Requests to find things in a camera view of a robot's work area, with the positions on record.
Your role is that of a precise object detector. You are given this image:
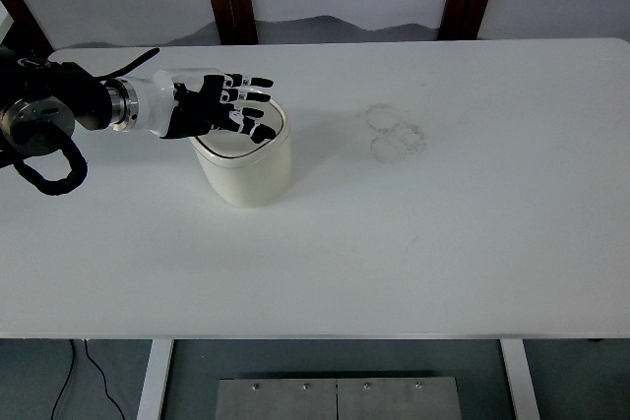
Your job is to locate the cream plastic trash bin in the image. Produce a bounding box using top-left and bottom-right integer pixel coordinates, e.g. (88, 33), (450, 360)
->
(189, 97), (292, 209)

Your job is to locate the grey metal plate with screws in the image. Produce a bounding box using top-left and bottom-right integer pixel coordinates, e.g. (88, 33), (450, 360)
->
(336, 377), (462, 420)
(215, 378), (339, 420)

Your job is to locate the white table leg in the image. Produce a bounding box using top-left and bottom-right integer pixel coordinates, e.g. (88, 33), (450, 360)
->
(500, 339), (541, 420)
(135, 339), (174, 420)

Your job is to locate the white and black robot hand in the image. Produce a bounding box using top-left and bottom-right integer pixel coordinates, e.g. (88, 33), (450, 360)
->
(128, 67), (278, 145)

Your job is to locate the thin black floor cable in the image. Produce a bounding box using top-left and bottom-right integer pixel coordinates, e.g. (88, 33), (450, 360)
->
(82, 338), (124, 420)
(50, 338), (78, 420)

